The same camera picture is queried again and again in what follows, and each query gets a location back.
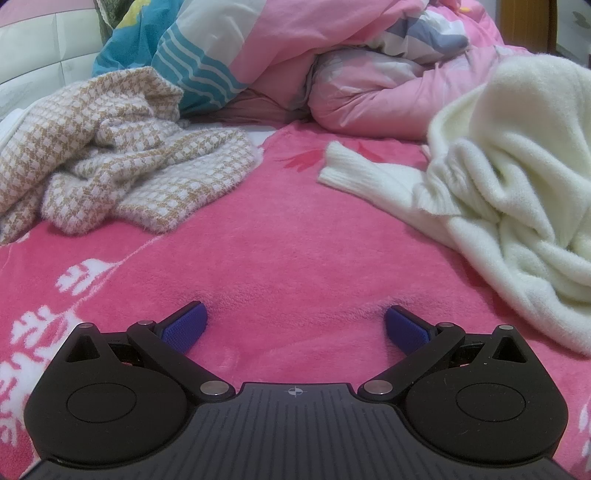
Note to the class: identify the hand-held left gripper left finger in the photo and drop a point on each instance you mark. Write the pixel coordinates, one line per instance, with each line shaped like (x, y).
(187, 325)

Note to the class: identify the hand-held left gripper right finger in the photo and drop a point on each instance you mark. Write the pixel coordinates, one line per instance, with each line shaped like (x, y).
(406, 325)

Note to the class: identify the cream deer print sweater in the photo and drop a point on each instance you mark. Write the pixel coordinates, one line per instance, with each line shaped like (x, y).
(508, 184)

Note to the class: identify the pink floral bed blanket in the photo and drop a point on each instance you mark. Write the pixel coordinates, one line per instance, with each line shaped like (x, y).
(277, 254)

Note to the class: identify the beige houndstooth sweater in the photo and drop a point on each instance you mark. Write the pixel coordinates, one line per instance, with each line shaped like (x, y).
(115, 161)

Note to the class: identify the pink and grey quilt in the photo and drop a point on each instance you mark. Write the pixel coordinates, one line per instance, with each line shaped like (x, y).
(369, 106)

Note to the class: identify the teal striped quilt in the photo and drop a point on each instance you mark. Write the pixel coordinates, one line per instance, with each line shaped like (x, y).
(194, 60)

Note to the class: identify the white padded headboard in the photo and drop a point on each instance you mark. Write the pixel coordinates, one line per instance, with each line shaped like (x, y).
(46, 55)

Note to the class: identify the green knitted cloth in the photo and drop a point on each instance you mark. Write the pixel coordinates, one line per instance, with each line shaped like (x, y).
(107, 14)

